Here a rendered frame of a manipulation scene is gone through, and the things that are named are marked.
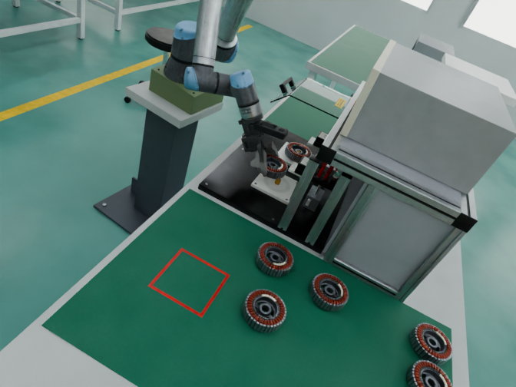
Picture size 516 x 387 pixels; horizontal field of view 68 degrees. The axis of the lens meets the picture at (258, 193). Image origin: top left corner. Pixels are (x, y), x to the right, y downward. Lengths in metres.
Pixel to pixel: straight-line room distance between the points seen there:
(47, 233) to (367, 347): 1.61
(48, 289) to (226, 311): 1.09
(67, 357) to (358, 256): 0.82
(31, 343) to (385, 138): 0.99
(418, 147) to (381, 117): 0.13
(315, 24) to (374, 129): 5.05
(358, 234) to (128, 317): 0.67
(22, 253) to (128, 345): 1.23
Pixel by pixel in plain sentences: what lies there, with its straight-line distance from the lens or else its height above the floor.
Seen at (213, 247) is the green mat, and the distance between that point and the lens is 1.14.
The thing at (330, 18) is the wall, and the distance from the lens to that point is 6.06.
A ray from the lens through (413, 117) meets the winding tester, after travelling 1.11.
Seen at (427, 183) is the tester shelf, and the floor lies 1.11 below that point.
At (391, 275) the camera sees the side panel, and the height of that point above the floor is 0.82.
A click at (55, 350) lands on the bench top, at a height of 0.75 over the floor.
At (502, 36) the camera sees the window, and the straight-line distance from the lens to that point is 6.00.
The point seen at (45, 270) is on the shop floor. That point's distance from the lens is 2.01.
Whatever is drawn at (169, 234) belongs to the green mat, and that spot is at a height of 0.75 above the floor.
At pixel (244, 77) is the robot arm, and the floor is 1.11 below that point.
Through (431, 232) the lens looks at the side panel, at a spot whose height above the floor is 1.02.
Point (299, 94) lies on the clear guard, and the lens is 1.43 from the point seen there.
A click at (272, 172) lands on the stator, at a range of 1.33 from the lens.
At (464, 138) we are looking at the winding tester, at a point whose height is 1.25.
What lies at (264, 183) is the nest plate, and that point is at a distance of 1.39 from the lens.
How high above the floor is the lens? 1.59
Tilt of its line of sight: 37 degrees down
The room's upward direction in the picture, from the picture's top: 21 degrees clockwise
